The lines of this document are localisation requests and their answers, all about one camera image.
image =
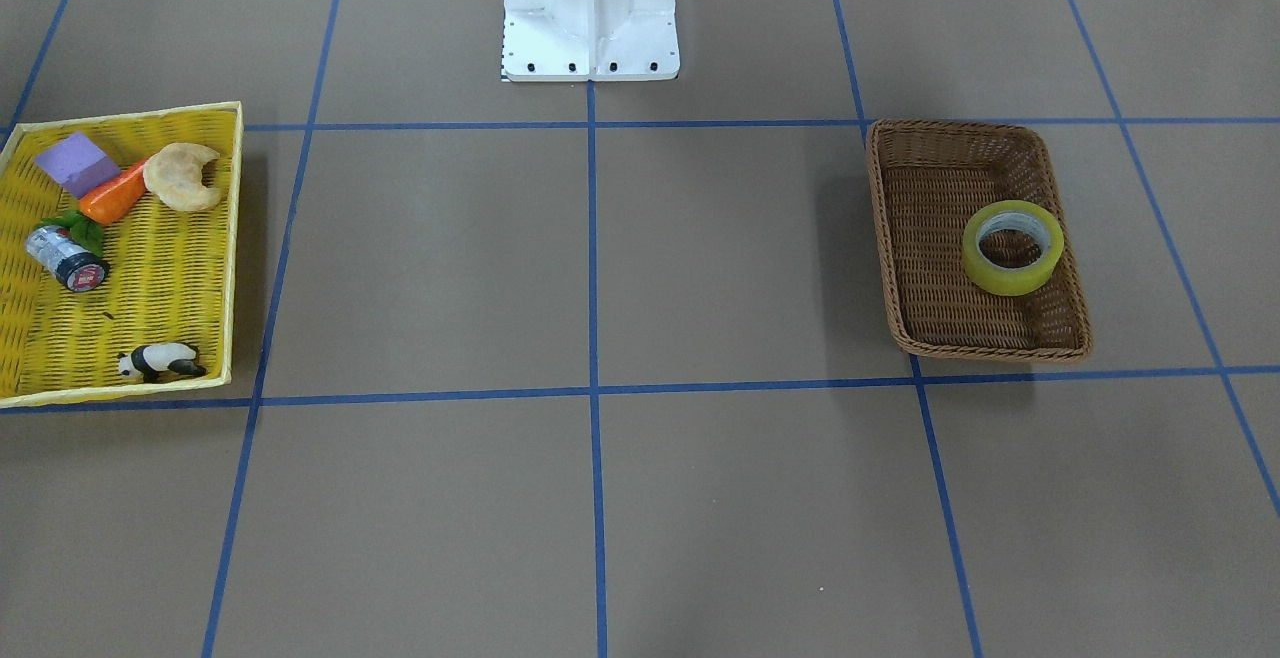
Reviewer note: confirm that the small dark jar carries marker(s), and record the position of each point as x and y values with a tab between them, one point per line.
75	267

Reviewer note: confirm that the purple foam block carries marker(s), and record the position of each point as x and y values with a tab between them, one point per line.
77	165

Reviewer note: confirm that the toy croissant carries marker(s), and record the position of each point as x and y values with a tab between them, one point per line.
175	175

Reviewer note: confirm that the brown wicker basket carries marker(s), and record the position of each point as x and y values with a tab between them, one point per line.
926	178

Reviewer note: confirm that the yellow clear tape roll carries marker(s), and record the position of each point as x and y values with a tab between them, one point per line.
1011	248

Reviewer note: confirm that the yellow woven basket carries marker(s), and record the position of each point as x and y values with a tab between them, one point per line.
172	275

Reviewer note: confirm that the toy carrot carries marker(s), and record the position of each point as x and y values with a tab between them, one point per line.
110	202

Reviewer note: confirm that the panda toy figurine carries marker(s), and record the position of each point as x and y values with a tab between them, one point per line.
151	361

